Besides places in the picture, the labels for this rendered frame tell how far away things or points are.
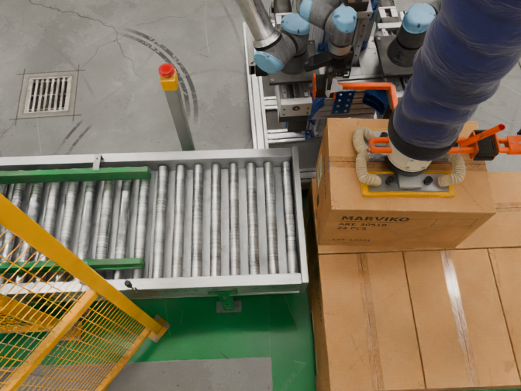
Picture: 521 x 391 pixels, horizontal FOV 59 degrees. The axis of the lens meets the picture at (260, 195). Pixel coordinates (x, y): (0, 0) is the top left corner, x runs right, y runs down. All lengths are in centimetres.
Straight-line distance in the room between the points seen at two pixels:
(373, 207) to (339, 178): 16
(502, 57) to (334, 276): 126
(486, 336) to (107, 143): 244
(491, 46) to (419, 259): 129
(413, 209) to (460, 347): 74
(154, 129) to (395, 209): 192
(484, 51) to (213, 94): 233
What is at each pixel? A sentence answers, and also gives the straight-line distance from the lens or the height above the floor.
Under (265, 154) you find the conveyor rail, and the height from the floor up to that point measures 59.
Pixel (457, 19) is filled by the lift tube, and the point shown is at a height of 184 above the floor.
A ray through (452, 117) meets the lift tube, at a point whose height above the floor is 152.
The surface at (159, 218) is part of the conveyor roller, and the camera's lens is 228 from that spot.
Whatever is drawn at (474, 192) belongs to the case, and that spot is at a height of 108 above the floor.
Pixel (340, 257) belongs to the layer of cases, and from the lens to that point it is 220.
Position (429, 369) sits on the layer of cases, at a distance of 219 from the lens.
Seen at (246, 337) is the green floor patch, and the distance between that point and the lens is 264.
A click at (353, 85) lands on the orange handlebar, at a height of 121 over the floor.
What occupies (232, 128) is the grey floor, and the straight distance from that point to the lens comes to 313.
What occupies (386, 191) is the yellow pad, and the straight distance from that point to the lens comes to 174.
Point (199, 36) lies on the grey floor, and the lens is 365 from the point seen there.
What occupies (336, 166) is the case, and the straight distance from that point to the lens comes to 177.
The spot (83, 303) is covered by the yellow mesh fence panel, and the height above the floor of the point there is 101.
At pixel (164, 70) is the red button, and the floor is 104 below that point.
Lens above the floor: 262
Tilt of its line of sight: 65 degrees down
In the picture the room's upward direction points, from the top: straight up
